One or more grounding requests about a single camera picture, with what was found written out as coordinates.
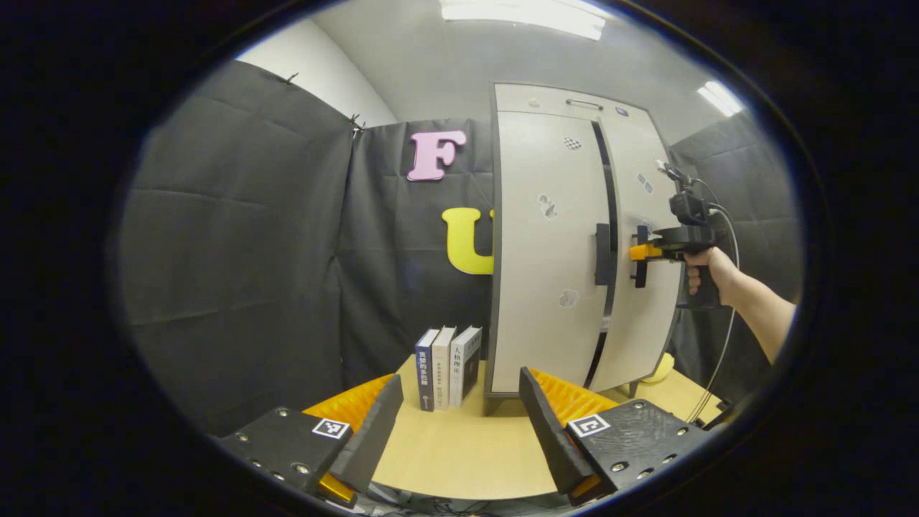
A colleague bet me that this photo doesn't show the grey double-door shoe cabinet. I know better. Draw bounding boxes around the grey double-door shoe cabinet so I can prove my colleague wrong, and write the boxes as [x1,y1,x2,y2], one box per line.
[485,83,683,417]

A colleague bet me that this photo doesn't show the small ceiling light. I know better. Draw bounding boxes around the small ceiling light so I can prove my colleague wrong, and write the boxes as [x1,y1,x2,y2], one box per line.
[696,80,744,117]

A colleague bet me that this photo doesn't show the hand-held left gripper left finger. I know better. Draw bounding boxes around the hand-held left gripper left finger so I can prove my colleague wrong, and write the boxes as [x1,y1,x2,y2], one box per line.
[215,373,405,507]

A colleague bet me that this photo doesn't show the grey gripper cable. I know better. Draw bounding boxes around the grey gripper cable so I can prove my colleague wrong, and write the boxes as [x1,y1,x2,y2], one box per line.
[686,180,742,424]

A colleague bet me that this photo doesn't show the grey cabinet drawer front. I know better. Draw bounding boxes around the grey cabinet drawer front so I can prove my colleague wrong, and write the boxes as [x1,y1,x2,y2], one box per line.
[494,83,654,126]

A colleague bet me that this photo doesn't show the large ceiling light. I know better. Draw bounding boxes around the large ceiling light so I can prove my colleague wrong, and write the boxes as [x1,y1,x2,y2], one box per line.
[439,0,607,40]

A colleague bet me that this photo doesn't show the yellow plush ball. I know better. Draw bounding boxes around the yellow plush ball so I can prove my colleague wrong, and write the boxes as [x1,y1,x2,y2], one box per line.
[643,352,676,383]

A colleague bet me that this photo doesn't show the grey book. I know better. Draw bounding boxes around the grey book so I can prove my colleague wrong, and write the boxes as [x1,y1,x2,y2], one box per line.
[449,325,483,408]

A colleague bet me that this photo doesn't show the blue book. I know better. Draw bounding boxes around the blue book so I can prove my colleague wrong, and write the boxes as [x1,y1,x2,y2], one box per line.
[415,328,441,412]

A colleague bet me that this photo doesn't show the grey cabinet door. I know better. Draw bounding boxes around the grey cabinet door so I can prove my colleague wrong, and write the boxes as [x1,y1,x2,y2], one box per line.
[585,118,683,392]
[492,111,612,396]

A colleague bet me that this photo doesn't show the white book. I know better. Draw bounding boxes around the white book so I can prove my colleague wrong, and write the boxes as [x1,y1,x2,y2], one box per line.
[432,325,457,410]

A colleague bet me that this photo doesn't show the black backdrop cloth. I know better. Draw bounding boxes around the black backdrop cloth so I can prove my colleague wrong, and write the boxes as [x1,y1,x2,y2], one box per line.
[118,60,801,435]

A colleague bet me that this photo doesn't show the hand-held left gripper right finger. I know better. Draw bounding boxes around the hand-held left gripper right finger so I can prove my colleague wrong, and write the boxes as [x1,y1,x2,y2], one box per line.
[518,366,719,507]

